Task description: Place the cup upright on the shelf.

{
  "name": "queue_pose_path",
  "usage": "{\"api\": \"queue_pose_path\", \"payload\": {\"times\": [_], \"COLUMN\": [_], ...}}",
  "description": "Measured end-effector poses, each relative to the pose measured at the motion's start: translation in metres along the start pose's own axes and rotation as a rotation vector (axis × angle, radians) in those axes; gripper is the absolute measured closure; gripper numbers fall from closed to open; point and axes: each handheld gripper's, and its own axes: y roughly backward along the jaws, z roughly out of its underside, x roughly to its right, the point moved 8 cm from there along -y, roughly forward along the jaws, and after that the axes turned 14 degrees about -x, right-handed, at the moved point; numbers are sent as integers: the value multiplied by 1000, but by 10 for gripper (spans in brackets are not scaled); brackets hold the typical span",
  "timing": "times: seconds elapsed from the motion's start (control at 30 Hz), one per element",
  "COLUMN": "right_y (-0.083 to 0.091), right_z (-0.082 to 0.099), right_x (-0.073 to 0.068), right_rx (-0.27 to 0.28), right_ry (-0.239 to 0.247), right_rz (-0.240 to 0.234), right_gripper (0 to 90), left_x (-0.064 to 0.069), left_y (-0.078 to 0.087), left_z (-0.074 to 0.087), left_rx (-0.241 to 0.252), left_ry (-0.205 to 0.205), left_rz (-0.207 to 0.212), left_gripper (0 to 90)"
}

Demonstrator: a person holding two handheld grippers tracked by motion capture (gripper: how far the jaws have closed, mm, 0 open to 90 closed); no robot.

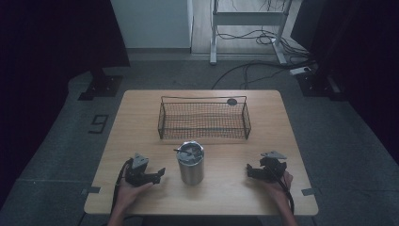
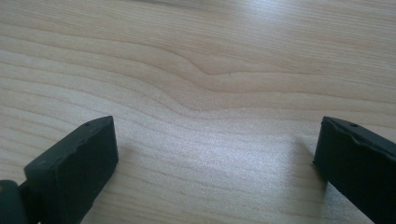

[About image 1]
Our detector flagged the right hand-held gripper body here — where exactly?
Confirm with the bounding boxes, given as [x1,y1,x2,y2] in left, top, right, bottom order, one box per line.
[257,150,288,184]

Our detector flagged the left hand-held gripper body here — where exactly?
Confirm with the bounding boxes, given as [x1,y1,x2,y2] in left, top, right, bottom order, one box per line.
[123,153,158,188]

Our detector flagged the stainless steel tumbler with lid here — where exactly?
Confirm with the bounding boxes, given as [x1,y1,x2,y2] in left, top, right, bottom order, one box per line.
[175,140,206,186]

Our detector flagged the dark wire mesh basket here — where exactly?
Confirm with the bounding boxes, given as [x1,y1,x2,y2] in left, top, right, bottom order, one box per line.
[157,95,253,141]

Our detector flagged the person's left hand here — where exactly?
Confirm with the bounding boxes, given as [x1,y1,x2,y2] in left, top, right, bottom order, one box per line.
[115,178,155,211]

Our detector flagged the person's right hand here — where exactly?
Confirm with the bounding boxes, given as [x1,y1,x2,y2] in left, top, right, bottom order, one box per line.
[261,170,295,203]

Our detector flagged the black stand base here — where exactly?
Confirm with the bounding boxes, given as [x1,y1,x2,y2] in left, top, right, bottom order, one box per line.
[77,67,124,102]
[295,69,346,102]

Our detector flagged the white power strip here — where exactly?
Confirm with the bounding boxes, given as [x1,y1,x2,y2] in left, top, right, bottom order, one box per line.
[288,66,312,76]

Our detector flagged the dark curtain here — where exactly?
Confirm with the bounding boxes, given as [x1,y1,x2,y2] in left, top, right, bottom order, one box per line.
[0,0,132,210]
[290,0,399,159]

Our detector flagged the white cabinet panel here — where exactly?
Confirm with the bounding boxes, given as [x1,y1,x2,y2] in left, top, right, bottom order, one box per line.
[109,0,195,50]

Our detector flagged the left hand-held gripper black cable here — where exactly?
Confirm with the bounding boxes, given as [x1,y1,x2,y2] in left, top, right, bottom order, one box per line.
[110,157,135,220]

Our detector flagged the hand-held gripper black cable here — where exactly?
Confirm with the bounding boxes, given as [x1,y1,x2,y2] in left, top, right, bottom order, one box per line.
[110,157,135,220]
[267,168,295,216]

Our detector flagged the right hand-held gripper black cable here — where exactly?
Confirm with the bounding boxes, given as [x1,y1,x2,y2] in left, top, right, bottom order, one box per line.
[267,168,295,216]

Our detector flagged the black floor cables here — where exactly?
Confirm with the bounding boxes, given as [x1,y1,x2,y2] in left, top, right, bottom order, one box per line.
[210,0,316,90]

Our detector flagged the white metal desk frame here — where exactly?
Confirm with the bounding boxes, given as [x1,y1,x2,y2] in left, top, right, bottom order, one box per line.
[209,0,295,66]

